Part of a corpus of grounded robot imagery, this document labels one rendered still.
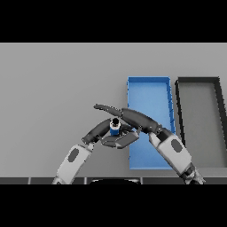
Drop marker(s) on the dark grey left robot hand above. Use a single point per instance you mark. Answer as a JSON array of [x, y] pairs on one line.
[[96, 132]]

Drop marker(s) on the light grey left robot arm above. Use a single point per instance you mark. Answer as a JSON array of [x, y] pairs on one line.
[[72, 161]]

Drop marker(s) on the blue bin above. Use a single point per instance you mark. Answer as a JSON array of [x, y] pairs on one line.
[[149, 94]]

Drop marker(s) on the dark grey bin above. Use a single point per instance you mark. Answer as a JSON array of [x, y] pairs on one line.
[[198, 118]]

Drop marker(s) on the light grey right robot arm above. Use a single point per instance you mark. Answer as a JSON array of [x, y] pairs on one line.
[[174, 155]]

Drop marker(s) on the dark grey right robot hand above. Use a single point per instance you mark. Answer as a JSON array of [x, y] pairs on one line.
[[139, 119]]

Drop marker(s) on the blue pipe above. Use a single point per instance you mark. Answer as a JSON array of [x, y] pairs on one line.
[[114, 129]]

